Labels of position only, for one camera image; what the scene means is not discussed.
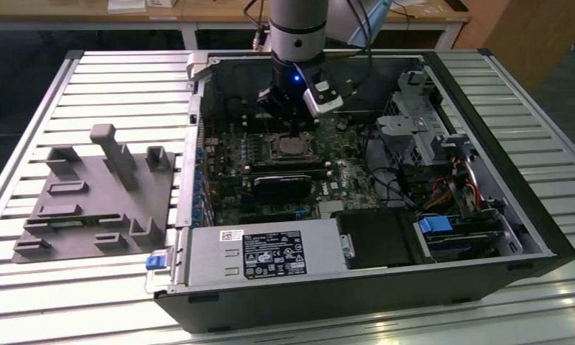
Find CPU socket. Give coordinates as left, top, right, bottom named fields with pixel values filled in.
left=266, top=132, right=318, bottom=161

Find wooden desk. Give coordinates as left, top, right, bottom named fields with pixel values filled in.
left=0, top=0, right=474, bottom=51

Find green motherboard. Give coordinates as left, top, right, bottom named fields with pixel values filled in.
left=203, top=107, right=385, bottom=227

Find yellow orange power wires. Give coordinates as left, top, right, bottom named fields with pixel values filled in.
left=426, top=175, right=485, bottom=213

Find white box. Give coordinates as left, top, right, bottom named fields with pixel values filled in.
left=107, top=0, right=144, bottom=14

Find blue case latch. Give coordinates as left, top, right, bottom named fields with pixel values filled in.
left=144, top=253, right=168, bottom=271

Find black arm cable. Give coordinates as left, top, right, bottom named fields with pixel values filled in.
left=347, top=0, right=381, bottom=98

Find silver top CPU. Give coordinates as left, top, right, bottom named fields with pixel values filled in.
left=276, top=138, right=308, bottom=156

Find black drive bay box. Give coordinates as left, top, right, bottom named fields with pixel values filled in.
left=338, top=211, right=423, bottom=269

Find black grey PC case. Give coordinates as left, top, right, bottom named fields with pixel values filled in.
left=143, top=48, right=575, bottom=334

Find black internal cables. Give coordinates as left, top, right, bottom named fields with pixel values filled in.
left=368, top=165, right=423, bottom=209

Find perforated metal drive cage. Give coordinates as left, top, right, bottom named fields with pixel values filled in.
left=377, top=70, right=475, bottom=166

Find pale blue teach pendant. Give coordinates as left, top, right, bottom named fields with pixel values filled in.
left=347, top=0, right=394, bottom=46

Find wooden cabinet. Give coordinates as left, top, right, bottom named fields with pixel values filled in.
left=483, top=0, right=575, bottom=94

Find metal socket cover frame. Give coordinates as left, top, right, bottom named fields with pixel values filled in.
left=270, top=134, right=315, bottom=160

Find silver power supply unit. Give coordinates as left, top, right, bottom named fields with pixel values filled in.
left=170, top=218, right=354, bottom=288

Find blue disk carrier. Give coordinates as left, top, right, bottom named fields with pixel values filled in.
left=417, top=214, right=457, bottom=235

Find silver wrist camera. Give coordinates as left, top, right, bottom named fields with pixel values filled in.
left=302, top=64, right=344, bottom=116

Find black graphics card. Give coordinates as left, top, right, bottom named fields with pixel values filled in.
left=248, top=174, right=314, bottom=201

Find grey parts rack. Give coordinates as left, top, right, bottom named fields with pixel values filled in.
left=9, top=123, right=179, bottom=265

